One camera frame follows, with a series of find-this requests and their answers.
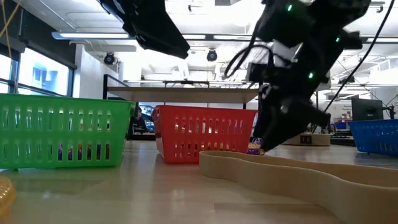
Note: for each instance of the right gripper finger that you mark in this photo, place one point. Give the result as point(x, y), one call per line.
point(269, 109)
point(295, 124)

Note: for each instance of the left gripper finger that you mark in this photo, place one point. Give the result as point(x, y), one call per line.
point(168, 40)

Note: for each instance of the yellow spiral wrist coil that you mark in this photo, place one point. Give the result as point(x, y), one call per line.
point(255, 145)

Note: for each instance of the red-orange spiral wrist coil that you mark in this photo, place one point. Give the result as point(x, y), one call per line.
point(107, 152)

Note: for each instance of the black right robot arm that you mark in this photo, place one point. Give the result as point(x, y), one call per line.
point(326, 18)

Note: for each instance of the ceiling light strip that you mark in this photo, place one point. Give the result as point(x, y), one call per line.
point(93, 35)

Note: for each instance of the wooden shelf riser black legs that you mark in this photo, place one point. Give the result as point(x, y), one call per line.
point(186, 95)

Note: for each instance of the beige curved track piece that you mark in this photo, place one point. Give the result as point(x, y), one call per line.
point(248, 171)

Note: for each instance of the red plastic basket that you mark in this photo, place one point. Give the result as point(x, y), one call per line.
point(202, 138)

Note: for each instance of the black computer monitor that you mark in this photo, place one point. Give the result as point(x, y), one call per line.
point(367, 109)

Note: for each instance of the blue plastic basket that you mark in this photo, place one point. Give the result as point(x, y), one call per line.
point(373, 123)

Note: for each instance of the person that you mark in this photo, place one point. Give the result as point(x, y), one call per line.
point(137, 123)

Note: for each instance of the large window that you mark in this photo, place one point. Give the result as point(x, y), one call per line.
point(43, 74)

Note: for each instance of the green plastic basket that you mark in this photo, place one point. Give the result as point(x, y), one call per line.
point(77, 137)

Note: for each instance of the amber spiral wrist coil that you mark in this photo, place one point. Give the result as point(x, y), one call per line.
point(6, 194)

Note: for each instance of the black ceiling camera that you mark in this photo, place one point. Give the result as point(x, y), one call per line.
point(109, 59)
point(212, 56)

